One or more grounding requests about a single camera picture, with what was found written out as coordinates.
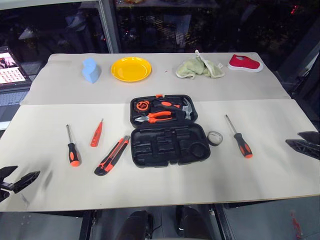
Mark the orange black tape measure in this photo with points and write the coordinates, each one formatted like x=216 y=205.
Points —
x=142 y=105

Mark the open laptop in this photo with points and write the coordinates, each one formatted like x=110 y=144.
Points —
x=10 y=75

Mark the orange voltage tester pen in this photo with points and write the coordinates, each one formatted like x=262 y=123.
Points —
x=96 y=136

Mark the small orange black screwdriver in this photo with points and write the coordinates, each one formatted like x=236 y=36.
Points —
x=73 y=153

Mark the dark rounded shape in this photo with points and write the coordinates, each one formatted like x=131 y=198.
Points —
x=192 y=221
x=137 y=225

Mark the black electrical tape roll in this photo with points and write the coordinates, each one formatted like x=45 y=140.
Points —
x=215 y=142

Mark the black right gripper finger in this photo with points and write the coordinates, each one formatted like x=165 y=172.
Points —
x=311 y=136
x=307 y=150

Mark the orange black utility knife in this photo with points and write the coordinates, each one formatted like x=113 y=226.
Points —
x=110 y=160

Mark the black tool case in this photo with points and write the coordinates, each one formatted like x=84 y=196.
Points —
x=170 y=150

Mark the large orange black screwdriver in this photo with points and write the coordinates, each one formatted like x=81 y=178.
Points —
x=243 y=146

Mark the pale green cloth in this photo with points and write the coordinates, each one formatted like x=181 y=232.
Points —
x=190 y=68

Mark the dark chair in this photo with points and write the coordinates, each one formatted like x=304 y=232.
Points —
x=307 y=82

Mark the beige paper table cover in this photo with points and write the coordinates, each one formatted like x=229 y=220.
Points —
x=62 y=90

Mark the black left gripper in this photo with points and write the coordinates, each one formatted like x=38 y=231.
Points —
x=4 y=193

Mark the light blue foam block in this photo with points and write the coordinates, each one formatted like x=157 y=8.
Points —
x=90 y=71

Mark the grey window frame pillar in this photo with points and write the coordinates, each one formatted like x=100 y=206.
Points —
x=108 y=25

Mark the yellow plate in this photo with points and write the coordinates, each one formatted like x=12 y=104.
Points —
x=131 y=69

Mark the red white child's shoe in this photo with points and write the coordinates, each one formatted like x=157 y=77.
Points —
x=246 y=64

